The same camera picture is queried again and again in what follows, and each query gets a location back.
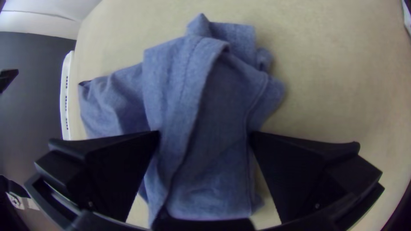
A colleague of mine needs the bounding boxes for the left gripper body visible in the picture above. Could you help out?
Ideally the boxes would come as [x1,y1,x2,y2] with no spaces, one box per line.
[0,68,20,94]

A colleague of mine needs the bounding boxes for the white laundry basket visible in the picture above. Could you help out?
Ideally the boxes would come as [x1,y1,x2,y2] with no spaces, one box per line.
[60,50,75,141]

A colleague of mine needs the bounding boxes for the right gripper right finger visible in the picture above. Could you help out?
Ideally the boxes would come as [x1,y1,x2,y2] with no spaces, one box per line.
[250,130,384,225]

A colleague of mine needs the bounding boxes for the blue t-shirt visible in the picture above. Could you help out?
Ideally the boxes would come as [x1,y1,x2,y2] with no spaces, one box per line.
[78,12,286,230]

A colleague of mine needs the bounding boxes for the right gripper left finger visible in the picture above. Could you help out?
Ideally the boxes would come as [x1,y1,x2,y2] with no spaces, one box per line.
[34,130,161,224]

